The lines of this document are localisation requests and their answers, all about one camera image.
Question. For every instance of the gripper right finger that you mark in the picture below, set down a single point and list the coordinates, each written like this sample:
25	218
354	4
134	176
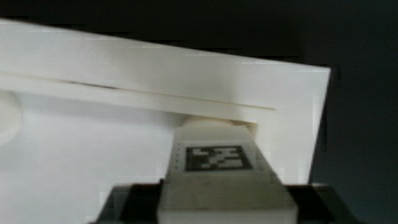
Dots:
322	207

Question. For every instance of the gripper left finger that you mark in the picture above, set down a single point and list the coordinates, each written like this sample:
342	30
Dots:
132	204

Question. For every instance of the white table leg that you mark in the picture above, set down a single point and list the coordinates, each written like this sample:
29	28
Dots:
223	189

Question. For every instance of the white square tabletop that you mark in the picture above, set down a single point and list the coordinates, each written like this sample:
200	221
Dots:
98	94

